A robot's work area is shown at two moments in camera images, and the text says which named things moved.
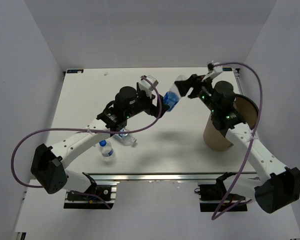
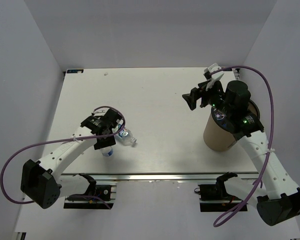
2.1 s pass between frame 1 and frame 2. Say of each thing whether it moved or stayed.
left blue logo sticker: stayed
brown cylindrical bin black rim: stayed
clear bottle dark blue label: moved
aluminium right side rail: stayed
